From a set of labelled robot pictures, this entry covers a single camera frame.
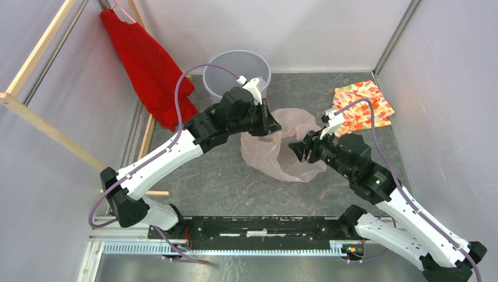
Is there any red cloth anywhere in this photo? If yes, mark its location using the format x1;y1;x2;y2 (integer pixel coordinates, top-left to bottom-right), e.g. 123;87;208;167
100;9;183;131

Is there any grey plastic trash bin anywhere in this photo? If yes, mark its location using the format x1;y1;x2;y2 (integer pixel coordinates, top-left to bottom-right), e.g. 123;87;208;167
203;50;271;103

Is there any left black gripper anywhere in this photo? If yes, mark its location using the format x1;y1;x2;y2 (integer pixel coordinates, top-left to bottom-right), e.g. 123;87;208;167
229;99;282;137

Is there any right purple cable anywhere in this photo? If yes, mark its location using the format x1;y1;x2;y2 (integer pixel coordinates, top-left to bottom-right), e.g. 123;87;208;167
334;98;483;282

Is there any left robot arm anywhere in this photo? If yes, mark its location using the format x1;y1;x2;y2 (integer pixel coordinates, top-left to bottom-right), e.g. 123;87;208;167
100;87;281;240

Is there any pink translucent trash bag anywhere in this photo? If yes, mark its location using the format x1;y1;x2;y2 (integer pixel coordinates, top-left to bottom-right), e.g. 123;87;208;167
241;108;327;183

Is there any wooden frame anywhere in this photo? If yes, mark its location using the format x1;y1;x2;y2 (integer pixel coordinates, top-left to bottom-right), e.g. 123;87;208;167
0;0;193;197

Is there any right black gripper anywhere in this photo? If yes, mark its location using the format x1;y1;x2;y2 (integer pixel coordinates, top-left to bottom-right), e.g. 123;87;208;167
288;125;355;180

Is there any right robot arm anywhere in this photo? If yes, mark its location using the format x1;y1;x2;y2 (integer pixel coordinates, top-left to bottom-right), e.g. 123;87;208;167
288;131;487;281

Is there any orange floral cloth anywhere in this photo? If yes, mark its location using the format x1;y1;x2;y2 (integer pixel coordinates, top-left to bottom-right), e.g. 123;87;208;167
332;80;395;137

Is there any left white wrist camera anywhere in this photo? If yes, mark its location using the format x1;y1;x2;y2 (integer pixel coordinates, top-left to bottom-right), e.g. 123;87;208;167
236;76;265;105

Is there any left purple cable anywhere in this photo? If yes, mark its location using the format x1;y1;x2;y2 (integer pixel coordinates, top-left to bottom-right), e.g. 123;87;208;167
88;63;244;266

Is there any purple cable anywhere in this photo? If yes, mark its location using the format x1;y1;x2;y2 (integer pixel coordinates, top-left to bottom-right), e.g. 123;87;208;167
334;98;483;282
88;63;244;266

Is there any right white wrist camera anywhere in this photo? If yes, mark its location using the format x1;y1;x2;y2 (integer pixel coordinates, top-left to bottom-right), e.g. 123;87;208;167
319;108;345;140

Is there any metal corner post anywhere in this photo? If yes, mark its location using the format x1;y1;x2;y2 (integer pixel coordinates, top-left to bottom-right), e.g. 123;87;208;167
372;0;422;78

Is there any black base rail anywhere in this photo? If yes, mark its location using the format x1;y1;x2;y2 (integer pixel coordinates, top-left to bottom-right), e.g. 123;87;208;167
89;216;390;258

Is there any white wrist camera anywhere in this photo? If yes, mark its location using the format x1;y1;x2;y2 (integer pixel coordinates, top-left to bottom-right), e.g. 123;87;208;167
236;76;265;105
319;108;345;140

